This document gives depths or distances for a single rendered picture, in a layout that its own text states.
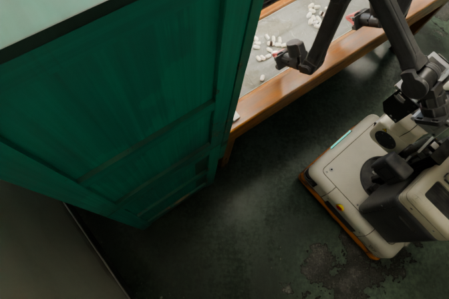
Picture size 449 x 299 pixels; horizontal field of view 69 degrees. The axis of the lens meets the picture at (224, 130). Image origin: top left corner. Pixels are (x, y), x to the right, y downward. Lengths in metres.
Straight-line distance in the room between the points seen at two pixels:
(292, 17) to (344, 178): 0.96
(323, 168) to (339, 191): 0.16
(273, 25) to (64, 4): 1.42
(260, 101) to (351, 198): 0.85
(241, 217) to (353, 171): 0.73
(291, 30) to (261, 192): 1.02
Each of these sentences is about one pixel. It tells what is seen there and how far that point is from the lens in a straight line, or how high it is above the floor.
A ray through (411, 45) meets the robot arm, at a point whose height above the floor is 1.32.
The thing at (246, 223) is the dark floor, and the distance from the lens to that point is 2.13.
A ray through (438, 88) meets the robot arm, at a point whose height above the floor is 1.26.
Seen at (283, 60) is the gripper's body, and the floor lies 0.89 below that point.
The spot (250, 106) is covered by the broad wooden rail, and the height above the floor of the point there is 0.76.
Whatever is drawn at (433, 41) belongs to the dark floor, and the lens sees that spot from 3.21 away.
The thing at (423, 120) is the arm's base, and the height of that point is 1.18.
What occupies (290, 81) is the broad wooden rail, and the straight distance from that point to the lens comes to 1.58.
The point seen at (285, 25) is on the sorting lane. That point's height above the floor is 0.74.
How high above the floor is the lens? 2.10
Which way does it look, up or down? 69 degrees down
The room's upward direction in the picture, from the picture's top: 12 degrees clockwise
